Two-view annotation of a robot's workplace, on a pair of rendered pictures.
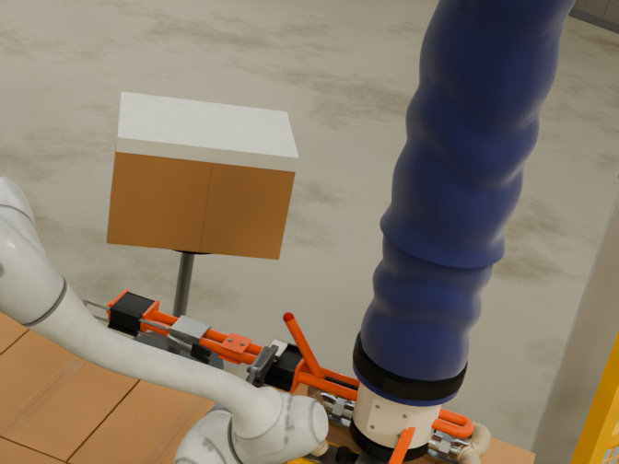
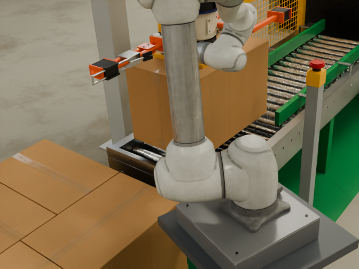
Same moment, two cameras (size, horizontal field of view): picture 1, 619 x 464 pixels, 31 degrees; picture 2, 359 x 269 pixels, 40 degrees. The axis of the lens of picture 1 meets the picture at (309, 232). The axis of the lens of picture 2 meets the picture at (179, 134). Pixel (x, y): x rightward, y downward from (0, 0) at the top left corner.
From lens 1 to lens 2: 213 cm
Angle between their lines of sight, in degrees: 55
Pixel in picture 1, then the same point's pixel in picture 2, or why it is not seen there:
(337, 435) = not seen: hidden behind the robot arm
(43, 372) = not seen: outside the picture
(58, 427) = (25, 215)
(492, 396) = (21, 124)
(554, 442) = (123, 73)
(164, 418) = (40, 177)
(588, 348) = (117, 26)
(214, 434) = (232, 42)
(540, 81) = not seen: outside the picture
